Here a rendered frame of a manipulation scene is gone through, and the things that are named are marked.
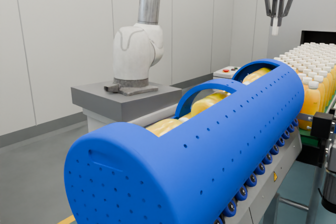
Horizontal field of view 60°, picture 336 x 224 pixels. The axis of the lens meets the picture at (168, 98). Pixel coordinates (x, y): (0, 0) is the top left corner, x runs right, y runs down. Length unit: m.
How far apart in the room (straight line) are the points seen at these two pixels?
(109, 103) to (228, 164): 0.68
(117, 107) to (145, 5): 0.53
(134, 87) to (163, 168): 0.81
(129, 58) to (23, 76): 2.30
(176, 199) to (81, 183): 0.21
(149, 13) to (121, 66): 0.32
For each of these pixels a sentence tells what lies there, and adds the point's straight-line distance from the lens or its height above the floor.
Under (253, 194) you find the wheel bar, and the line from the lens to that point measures 0.91.
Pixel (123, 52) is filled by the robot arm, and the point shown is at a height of 1.25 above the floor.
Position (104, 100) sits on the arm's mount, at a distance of 1.19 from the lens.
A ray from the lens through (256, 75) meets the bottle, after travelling 1.07.
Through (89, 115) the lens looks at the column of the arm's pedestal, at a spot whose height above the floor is 0.97.
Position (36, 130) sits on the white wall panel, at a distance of 3.60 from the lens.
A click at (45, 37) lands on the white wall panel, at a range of 3.47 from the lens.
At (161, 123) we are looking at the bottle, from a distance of 0.60.
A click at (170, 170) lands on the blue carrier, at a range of 0.46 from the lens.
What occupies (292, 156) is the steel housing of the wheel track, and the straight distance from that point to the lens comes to 1.29.
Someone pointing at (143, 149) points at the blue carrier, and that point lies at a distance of 0.46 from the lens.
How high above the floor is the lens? 1.44
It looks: 18 degrees down
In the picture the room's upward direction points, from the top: straight up
